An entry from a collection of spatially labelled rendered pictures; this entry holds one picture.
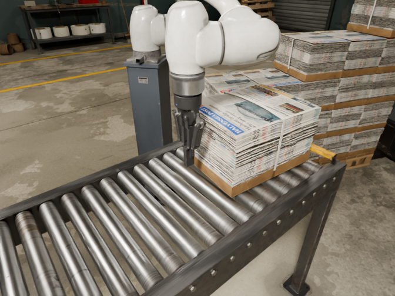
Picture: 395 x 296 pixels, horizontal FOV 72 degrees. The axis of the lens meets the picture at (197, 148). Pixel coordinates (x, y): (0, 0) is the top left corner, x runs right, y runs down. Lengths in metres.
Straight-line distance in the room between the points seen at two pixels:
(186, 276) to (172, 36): 0.55
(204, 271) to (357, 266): 1.32
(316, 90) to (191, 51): 1.43
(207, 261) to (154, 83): 1.10
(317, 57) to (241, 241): 1.39
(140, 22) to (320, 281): 1.67
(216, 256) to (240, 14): 0.59
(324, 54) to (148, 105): 1.12
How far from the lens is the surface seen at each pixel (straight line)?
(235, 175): 0.83
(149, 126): 1.72
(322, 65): 1.95
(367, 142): 2.63
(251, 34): 0.70
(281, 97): 1.03
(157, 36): 1.57
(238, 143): 0.76
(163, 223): 0.82
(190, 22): 0.65
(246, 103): 0.96
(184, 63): 0.66
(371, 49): 2.19
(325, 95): 2.06
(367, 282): 1.88
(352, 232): 2.10
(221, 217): 0.82
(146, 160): 1.06
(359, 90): 2.27
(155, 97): 1.62
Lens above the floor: 1.39
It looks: 32 degrees down
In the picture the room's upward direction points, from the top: straight up
